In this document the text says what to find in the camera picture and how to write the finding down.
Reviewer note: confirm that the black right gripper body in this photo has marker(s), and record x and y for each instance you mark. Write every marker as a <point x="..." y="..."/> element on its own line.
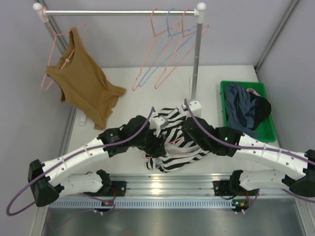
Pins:
<point x="204" y="145"/>

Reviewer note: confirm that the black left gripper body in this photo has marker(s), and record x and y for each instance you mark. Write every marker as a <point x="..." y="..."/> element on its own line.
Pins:
<point x="155" y="145"/>

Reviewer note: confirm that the black white striped tank top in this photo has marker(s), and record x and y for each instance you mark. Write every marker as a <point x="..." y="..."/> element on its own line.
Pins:
<point x="172" y="131"/>

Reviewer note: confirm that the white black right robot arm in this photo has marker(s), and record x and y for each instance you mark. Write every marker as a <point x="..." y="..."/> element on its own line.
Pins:
<point x="287" y="170"/>

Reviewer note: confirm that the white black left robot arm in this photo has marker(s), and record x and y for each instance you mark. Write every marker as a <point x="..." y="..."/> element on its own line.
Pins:
<point x="60" y="177"/>

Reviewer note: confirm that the brown tank top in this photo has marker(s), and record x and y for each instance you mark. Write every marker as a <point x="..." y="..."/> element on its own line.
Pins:
<point x="83" y="83"/>

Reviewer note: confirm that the white clothes rack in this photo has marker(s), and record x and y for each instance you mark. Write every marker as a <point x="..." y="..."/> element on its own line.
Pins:
<point x="198" y="12"/>

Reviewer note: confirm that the blue grey garment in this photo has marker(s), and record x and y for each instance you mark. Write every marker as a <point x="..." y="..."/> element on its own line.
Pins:
<point x="240" y="109"/>

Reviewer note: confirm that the pink garment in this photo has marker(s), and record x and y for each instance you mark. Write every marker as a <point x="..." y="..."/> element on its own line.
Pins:
<point x="253" y="91"/>

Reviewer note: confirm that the black garment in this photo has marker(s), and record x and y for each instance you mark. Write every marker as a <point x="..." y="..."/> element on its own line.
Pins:
<point x="259" y="111"/>

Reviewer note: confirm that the green plastic bin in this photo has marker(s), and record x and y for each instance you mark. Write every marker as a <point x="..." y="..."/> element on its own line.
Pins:
<point x="266" y="130"/>

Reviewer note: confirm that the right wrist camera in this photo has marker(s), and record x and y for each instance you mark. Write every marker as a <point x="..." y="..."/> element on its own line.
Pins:
<point x="194" y="106"/>

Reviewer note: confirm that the white slotted cable duct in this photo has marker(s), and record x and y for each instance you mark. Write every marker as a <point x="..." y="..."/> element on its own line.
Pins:
<point x="144" y="203"/>

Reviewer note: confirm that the aluminium rail frame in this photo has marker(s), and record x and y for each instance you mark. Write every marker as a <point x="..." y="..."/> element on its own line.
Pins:
<point x="264" y="211"/>

